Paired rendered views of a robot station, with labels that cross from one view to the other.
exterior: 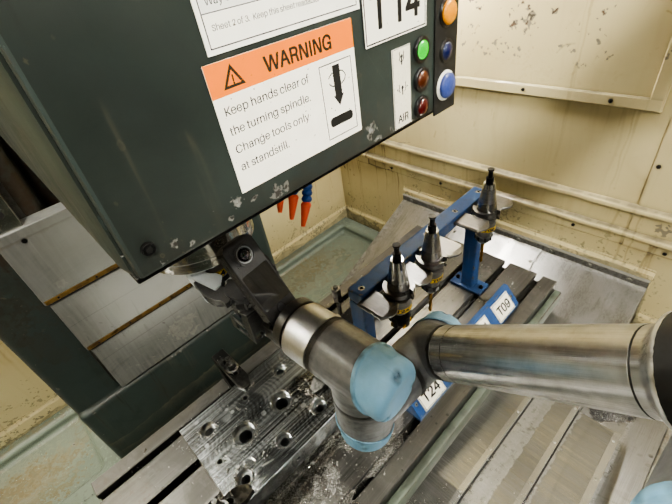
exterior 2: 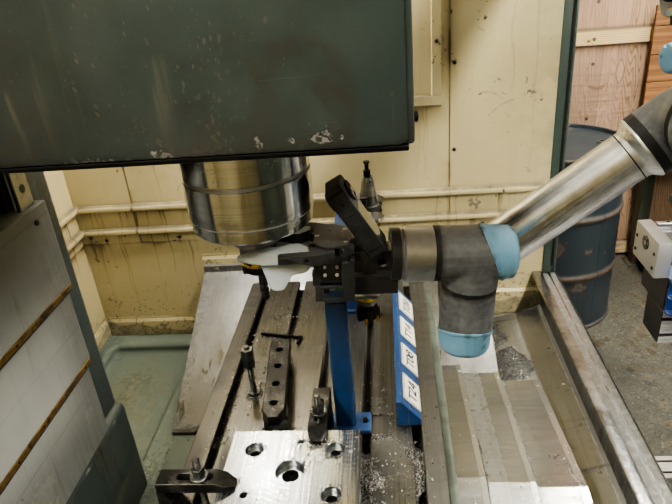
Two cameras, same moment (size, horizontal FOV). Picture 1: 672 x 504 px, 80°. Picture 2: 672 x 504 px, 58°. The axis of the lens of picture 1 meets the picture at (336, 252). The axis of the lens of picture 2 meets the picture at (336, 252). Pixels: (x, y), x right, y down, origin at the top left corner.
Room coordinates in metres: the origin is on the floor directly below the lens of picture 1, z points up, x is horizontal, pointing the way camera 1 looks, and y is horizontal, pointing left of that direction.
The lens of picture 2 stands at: (-0.10, 0.64, 1.77)
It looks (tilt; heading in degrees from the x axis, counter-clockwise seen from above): 27 degrees down; 314
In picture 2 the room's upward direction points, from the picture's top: 5 degrees counter-clockwise
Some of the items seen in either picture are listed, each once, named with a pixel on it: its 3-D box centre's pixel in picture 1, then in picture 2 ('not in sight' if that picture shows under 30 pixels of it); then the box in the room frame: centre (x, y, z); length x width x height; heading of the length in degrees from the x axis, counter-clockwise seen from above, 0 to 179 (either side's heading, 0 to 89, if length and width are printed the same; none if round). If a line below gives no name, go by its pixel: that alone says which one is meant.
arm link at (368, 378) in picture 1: (360, 369); (473, 254); (0.27, 0.00, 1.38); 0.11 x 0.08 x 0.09; 43
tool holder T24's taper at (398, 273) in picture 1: (397, 272); not in sight; (0.56, -0.11, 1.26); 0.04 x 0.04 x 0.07
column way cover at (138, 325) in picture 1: (158, 271); (6, 406); (0.83, 0.46, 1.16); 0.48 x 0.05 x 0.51; 128
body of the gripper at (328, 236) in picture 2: (269, 308); (354, 259); (0.39, 0.10, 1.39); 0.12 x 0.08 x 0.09; 43
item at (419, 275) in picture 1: (415, 275); not in sight; (0.59, -0.15, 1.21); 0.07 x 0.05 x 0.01; 38
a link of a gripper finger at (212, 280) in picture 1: (205, 288); (275, 270); (0.45, 0.20, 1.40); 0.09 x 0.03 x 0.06; 56
